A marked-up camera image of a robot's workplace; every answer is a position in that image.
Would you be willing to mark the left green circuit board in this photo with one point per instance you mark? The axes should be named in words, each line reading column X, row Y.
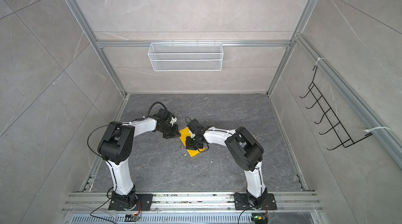
column 132, row 217

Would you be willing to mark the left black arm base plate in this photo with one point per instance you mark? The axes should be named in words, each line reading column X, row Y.
column 130, row 202

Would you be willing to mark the right green circuit board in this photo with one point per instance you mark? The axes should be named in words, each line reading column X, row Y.
column 259, row 219

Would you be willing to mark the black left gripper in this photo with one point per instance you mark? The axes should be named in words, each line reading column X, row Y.
column 176, row 132

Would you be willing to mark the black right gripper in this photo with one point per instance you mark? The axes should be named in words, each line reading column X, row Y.
column 189, row 145

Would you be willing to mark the white wire mesh basket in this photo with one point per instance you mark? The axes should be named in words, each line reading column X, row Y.
column 175, row 56

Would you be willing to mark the yellow square paper sheet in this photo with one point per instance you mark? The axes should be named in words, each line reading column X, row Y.
column 186, row 133

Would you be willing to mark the aluminium front rail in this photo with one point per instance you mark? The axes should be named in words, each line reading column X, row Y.
column 178, row 202

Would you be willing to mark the aluminium corner frame post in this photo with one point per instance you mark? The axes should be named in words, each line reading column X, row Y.
column 86, row 28

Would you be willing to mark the black wire hook rack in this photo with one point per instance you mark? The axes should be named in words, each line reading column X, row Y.
column 329, row 114

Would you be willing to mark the green circuit board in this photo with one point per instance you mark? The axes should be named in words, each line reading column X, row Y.
column 259, row 219
column 132, row 217

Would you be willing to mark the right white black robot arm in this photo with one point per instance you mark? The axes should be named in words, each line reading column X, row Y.
column 246, row 151

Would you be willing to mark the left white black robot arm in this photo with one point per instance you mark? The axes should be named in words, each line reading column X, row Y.
column 116, row 146

